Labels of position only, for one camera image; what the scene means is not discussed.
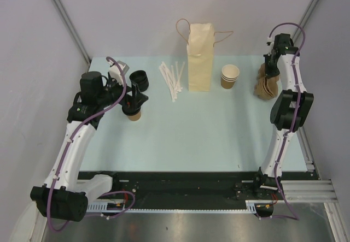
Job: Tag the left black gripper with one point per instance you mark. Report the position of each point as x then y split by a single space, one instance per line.
137 98

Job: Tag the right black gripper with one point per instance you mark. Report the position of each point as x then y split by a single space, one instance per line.
268 72

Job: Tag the brown paper coffee cup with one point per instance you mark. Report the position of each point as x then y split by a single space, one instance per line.
135 117

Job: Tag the tan paper bag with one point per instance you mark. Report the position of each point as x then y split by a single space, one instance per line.
200 51

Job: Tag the black plastic cup lid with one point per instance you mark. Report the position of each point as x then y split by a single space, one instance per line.
130 111

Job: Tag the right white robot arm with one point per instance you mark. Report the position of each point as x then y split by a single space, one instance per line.
279 78

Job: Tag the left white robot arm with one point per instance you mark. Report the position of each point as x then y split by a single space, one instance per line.
60 197

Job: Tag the brown pulp cup carriers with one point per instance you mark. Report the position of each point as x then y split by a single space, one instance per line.
266 88

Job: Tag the stack of black lids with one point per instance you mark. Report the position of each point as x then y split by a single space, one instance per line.
140 78

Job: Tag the stack of paper cups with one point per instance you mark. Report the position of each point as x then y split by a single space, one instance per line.
229 75

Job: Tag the pile of white straws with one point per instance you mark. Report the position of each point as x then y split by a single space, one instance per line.
172 76

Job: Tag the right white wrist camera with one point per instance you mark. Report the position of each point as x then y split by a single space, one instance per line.
270 44

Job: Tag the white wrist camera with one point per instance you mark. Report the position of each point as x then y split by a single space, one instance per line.
270 44
115 73

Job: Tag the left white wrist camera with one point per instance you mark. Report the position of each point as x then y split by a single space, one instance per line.
115 73

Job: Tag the white cable duct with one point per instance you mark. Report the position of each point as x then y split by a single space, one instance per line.
110 208

